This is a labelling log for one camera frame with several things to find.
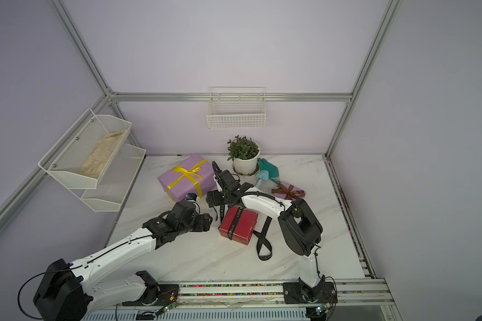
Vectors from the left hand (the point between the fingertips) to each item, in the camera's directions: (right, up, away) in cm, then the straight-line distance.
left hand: (204, 221), depth 83 cm
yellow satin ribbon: (-8, +20, +11) cm, 25 cm away
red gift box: (+17, -3, +1) cm, 17 cm away
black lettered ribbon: (+26, -12, +2) cm, 29 cm away
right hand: (+5, +9, +7) cm, 12 cm away
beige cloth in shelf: (-41, +24, -7) cm, 48 cm away
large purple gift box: (-13, +12, +8) cm, 20 cm away
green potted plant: (+16, +33, +15) cm, 40 cm away
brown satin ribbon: (+38, +11, +10) cm, 41 cm away
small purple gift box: (+38, +14, +15) cm, 43 cm away
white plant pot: (+18, +24, +28) cm, 41 cm away
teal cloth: (+33, +21, +28) cm, 49 cm away
